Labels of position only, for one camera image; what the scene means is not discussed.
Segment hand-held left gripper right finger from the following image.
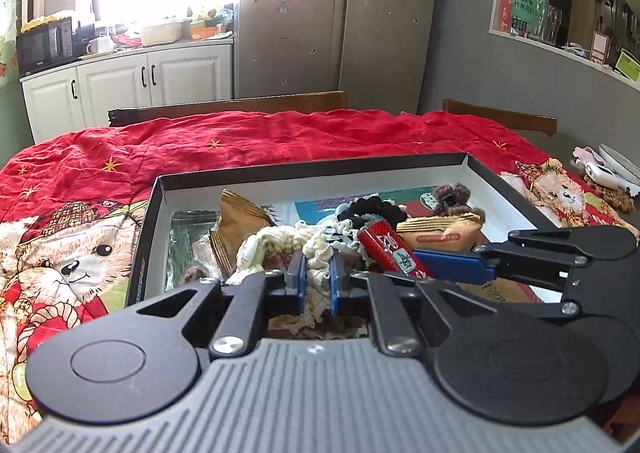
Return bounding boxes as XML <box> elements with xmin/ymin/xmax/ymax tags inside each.
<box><xmin>329</xmin><ymin>252</ymin><xmax>481</xmax><ymax>358</ymax></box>

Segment cream knitted scrunchie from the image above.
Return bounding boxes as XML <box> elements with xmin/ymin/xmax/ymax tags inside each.
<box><xmin>234</xmin><ymin>220</ymin><xmax>368</xmax><ymax>339</ymax></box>

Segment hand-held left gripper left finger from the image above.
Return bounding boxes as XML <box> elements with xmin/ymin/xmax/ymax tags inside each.
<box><xmin>135</xmin><ymin>249</ymin><xmax>307</xmax><ymax>358</ymax></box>

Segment grey refrigerator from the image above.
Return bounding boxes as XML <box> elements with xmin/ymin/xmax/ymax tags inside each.
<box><xmin>234</xmin><ymin>0</ymin><xmax>442</xmax><ymax>113</ymax></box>

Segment black lace-edged scrunchie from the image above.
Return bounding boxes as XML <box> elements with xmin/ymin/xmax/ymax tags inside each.
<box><xmin>336</xmin><ymin>198</ymin><xmax>407</xmax><ymax>234</ymax></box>

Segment brown fuzzy hair clip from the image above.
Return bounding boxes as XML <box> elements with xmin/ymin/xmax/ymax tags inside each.
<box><xmin>430</xmin><ymin>182</ymin><xmax>487</xmax><ymax>221</ymax></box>

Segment brown wooden chair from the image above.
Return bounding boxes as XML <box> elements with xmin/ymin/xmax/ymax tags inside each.
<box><xmin>441</xmin><ymin>98</ymin><xmax>558</xmax><ymax>137</ymax></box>

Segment red snack stick packet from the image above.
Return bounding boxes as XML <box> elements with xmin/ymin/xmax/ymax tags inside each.
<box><xmin>356</xmin><ymin>220</ymin><xmax>436</xmax><ymax>280</ymax></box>

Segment dark wooden chair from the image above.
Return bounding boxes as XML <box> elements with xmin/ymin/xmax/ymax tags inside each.
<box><xmin>107</xmin><ymin>90</ymin><xmax>348</xmax><ymax>127</ymax></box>

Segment orange snack packet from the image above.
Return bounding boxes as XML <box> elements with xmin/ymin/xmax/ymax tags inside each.
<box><xmin>396</xmin><ymin>213</ymin><xmax>485</xmax><ymax>254</ymax></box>

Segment clear glass cups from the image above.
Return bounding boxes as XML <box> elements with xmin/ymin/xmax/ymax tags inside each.
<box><xmin>530</xmin><ymin>3</ymin><xmax>563</xmax><ymax>46</ymax></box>

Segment tan snack packet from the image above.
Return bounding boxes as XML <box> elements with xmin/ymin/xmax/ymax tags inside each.
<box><xmin>209</xmin><ymin>188</ymin><xmax>279</xmax><ymax>280</ymax></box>

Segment red printed blanket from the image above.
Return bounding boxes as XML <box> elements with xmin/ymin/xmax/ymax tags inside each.
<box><xmin>0</xmin><ymin>109</ymin><xmax>640</xmax><ymax>449</ymax></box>

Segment black cardboard box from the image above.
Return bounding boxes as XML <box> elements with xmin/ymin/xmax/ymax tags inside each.
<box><xmin>125</xmin><ymin>152</ymin><xmax>563</xmax><ymax>309</ymax></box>

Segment black microwave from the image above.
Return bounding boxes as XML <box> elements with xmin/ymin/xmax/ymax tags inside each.
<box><xmin>16</xmin><ymin>17</ymin><xmax>77</xmax><ymax>77</ymax></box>

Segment white wall shelf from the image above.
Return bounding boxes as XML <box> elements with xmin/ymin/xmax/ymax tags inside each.
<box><xmin>487</xmin><ymin>0</ymin><xmax>640</xmax><ymax>91</ymax></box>

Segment white plastic basin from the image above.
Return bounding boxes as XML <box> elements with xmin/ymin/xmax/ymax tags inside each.
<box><xmin>139</xmin><ymin>19</ymin><xmax>184</xmax><ymax>47</ymax></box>

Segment green paper bag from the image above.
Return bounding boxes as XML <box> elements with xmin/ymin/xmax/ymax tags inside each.
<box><xmin>510</xmin><ymin>0</ymin><xmax>550</xmax><ymax>37</ymax></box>

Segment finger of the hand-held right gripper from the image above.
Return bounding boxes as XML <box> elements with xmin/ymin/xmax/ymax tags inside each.
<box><xmin>474</xmin><ymin>228</ymin><xmax>601</xmax><ymax>264</ymax></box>
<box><xmin>414</xmin><ymin>249</ymin><xmax>590</xmax><ymax>323</ymax></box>

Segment white kitchen cabinet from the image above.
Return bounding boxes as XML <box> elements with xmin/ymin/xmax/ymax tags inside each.
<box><xmin>19</xmin><ymin>43</ymin><xmax>236</xmax><ymax>145</ymax></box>

